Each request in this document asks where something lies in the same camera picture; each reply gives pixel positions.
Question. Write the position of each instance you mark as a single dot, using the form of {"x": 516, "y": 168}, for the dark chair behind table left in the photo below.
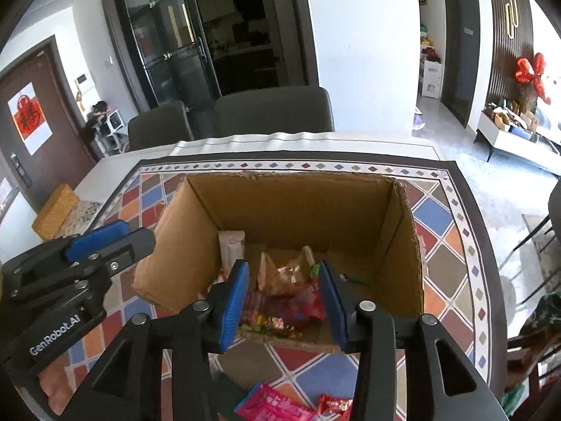
{"x": 160, "y": 126}

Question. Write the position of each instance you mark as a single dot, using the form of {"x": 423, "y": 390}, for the brown cardboard box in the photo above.
{"x": 362, "y": 225}

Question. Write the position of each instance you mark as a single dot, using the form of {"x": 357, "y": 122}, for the white low tv console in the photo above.
{"x": 540, "y": 147}

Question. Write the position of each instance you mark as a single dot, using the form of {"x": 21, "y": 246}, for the small red candy wrapper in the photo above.
{"x": 329, "y": 405}

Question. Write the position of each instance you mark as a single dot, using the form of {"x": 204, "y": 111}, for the red bow decoration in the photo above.
{"x": 528, "y": 72}

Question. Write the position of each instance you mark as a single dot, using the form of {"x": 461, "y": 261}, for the brown entrance door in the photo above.
{"x": 65, "y": 158}

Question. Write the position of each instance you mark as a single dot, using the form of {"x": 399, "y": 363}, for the dark chair behind table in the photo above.
{"x": 160, "y": 126}
{"x": 278, "y": 109}

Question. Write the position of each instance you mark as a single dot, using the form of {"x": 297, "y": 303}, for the wooden chair with cushion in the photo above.
{"x": 539, "y": 334}

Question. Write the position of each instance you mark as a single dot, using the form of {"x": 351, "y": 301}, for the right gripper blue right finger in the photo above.
{"x": 359, "y": 326}

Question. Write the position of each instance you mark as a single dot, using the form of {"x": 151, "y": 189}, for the dark interior door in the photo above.
{"x": 461, "y": 57}

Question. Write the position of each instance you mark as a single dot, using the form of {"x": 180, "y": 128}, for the dark green snack packet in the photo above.
{"x": 228, "y": 395}

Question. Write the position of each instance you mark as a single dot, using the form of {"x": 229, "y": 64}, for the red hawthorn snack packet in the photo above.
{"x": 282, "y": 314}

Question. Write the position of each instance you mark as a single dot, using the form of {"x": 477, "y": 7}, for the silver white snack bag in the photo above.
{"x": 231, "y": 246}

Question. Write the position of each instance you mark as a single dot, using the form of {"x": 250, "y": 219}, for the red fu poster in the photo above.
{"x": 29, "y": 119}

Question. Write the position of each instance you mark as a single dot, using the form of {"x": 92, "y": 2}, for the left human hand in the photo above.
{"x": 54, "y": 384}

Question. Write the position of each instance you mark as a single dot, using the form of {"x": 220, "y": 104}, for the magenta snack packet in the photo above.
{"x": 267, "y": 404}

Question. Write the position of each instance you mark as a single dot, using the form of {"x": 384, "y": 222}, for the dark chair behind table centre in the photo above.
{"x": 278, "y": 109}

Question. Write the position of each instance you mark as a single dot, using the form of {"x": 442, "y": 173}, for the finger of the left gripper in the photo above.
{"x": 81, "y": 247}
{"x": 127, "y": 249}

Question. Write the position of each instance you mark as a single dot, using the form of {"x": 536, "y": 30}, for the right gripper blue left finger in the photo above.
{"x": 206, "y": 326}

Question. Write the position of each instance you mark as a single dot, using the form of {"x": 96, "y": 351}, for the white shelf with items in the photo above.
{"x": 430, "y": 71}

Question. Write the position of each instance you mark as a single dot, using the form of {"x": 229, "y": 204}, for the yellow woven doormat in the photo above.
{"x": 54, "y": 213}

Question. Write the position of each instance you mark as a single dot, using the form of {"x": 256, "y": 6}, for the person sitting in background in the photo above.
{"x": 97, "y": 112}

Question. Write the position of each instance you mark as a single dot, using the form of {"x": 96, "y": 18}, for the black glass cabinet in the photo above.
{"x": 196, "y": 51}

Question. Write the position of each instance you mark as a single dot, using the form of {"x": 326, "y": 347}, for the colourful diamond pattern tablecloth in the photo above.
{"x": 460, "y": 276}

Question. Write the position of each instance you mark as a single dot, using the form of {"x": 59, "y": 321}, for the black dining chair right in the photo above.
{"x": 553, "y": 218}

